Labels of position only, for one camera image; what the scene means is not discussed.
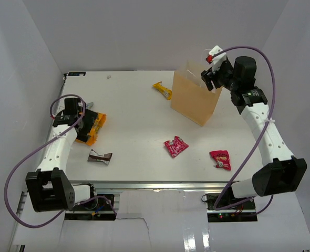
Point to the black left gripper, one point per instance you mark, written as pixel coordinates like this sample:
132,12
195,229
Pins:
90,117

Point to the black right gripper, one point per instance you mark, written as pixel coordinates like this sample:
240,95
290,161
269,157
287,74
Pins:
209,76

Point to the orange yellow snack bag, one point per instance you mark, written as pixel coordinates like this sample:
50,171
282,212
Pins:
94,132

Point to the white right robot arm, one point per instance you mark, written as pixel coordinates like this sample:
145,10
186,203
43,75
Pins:
281,172

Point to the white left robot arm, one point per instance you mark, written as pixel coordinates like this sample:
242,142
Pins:
49,188

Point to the brown paper bag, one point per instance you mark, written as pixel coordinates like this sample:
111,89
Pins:
190,96

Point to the silver blue snack wrapper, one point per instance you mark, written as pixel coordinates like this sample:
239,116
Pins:
89,105

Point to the brown chocolate bar wrapper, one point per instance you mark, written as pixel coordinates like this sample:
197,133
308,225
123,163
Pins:
101,158

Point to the left blue corner label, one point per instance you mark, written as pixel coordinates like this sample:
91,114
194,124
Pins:
76,73

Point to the yellow snack bar wrapper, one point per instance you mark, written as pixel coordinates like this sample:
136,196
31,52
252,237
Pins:
167,93

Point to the red chips snack packet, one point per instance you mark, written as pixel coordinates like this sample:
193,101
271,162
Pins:
222,159

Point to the pink red snack packet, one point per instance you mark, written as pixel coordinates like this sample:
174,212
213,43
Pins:
175,146

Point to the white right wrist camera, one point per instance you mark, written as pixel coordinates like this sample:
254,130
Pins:
215,58

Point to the aluminium table frame rail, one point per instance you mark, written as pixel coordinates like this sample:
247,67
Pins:
155,185

